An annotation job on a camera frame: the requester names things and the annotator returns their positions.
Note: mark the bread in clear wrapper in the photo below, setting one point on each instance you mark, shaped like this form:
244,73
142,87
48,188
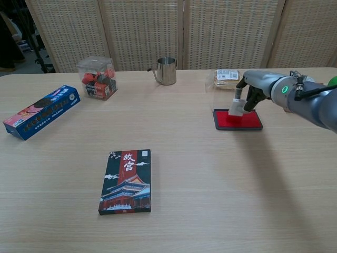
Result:
223,77

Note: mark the steel long-spout pitcher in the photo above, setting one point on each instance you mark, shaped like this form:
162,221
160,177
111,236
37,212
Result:
167,72

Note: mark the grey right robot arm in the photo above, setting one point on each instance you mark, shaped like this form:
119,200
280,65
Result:
308,100

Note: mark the red and white stamp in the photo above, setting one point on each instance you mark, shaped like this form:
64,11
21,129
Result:
235,109

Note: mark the clear box of snacks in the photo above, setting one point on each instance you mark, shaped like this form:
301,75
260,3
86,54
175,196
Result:
98,81

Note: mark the black tripod stand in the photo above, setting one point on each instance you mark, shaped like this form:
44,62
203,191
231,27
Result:
39,56

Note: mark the blue cookie box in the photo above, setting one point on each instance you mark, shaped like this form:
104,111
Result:
42,113

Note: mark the dark palace print box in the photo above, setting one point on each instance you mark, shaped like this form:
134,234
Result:
126,184

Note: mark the green toy block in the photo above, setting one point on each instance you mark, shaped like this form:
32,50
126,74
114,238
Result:
333,80

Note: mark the red ink pad clear lid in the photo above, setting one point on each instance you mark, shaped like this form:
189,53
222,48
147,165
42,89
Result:
251,121

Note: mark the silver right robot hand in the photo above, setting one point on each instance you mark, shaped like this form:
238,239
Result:
259,81

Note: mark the wood rattan folding screen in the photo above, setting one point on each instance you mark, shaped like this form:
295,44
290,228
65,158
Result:
144,31

